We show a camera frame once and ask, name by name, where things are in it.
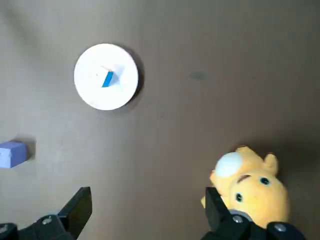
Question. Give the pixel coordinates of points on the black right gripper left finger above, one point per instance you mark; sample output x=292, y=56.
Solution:
x=75, y=212

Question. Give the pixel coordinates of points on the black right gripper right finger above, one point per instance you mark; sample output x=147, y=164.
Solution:
x=216, y=212

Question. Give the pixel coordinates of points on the purple foam square block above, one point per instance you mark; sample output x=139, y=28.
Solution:
x=12, y=155

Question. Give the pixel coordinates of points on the orange plush toy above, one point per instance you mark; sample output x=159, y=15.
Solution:
x=255, y=187

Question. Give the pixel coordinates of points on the pale pink round plate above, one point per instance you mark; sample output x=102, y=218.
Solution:
x=90, y=82

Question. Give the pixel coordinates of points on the multicoloured puzzle cube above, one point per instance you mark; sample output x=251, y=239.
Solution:
x=108, y=80

